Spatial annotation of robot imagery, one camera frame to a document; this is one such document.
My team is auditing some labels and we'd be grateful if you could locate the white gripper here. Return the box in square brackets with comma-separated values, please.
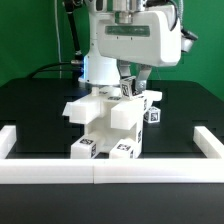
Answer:
[97, 9, 181, 93]

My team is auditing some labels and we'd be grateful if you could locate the white tagged cube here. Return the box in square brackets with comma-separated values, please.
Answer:
[144, 106, 161, 124]
[120, 76, 136, 100]

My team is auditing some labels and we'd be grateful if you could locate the white chair backrest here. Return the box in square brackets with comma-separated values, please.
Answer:
[63, 87, 162, 130]

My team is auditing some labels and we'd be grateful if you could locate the white chair seat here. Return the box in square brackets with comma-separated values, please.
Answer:
[87, 113, 144, 151]

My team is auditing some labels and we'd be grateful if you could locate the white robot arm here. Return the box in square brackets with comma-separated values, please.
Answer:
[81, 0, 181, 86]

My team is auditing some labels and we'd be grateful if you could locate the black cable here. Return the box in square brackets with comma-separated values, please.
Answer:
[26, 0, 84, 80]

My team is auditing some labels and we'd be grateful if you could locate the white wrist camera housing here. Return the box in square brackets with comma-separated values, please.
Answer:
[181, 29, 198, 53]

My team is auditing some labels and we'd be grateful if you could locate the white cable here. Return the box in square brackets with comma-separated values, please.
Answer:
[53, 0, 63, 79]

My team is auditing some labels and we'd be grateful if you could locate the white U-shaped frame wall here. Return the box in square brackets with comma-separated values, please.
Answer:
[0, 126, 224, 184]

